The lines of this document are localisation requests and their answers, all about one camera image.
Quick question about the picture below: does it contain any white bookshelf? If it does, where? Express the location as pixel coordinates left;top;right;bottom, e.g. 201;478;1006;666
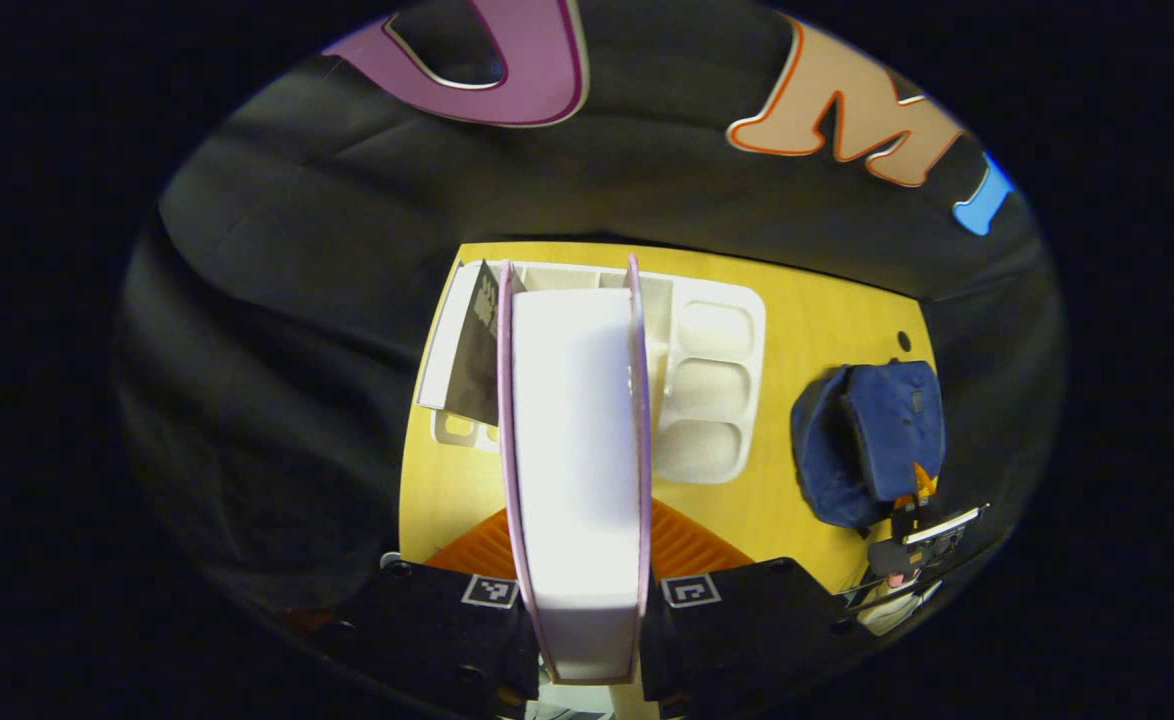
417;260;768;486

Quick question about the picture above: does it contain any pink book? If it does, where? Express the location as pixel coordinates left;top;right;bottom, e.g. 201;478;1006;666
497;255;653;686

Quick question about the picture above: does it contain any blue schoolbag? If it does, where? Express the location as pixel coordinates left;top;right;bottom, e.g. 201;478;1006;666
790;360;946;531

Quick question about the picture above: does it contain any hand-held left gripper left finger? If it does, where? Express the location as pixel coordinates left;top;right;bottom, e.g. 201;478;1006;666
332;505;545;719

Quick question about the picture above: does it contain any black book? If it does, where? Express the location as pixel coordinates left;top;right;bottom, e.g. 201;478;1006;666
444;260;504;426

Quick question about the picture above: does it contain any black backdrop cloth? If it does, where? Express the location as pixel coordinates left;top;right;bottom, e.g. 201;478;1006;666
117;0;1063;641

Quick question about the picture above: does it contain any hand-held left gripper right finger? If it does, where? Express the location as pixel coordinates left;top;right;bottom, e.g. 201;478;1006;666
637;500;848;706

